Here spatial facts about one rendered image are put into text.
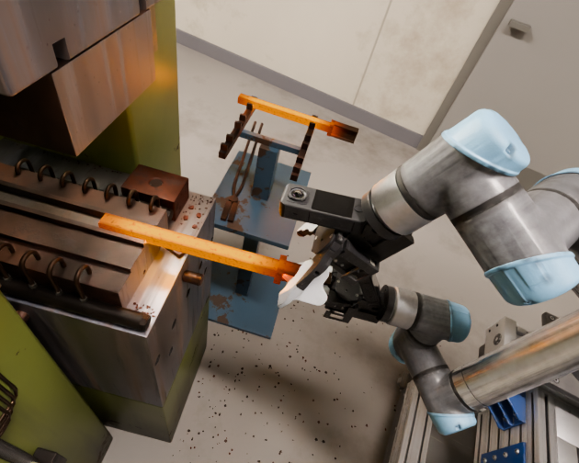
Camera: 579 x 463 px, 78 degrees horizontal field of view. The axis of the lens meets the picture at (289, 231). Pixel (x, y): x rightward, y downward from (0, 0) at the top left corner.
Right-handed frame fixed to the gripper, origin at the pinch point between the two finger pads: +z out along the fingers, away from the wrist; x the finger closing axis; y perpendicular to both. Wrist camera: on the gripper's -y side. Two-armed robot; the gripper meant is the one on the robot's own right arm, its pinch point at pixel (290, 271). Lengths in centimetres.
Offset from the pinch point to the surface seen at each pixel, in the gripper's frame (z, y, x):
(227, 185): 27, 33, 53
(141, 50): 27.3, -32.2, 4.1
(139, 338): 23.3, 9.9, -15.9
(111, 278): 30.1, 2.2, -10.1
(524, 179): -164, 89, 205
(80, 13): 27.3, -39.6, -6.3
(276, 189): 10, 33, 58
